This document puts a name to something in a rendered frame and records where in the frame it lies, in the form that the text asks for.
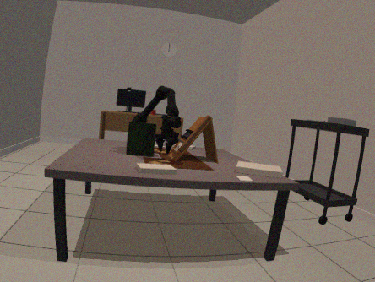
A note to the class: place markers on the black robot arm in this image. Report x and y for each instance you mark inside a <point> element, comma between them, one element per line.
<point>173,120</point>

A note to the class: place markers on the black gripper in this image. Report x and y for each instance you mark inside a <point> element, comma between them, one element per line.
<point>166,135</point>

